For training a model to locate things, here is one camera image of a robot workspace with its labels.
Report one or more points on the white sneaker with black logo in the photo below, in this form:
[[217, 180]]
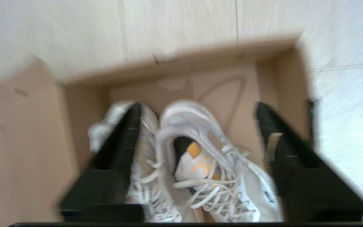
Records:
[[146, 123]]

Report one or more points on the white lace-up sneaker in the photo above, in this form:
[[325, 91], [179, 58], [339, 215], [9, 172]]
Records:
[[200, 119]]

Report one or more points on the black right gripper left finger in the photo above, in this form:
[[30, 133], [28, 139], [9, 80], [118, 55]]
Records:
[[106, 189]]

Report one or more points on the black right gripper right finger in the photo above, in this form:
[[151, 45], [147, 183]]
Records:
[[310, 195]]

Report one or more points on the brown cardboard shoe box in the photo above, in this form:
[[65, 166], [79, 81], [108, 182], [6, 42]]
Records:
[[225, 91]]

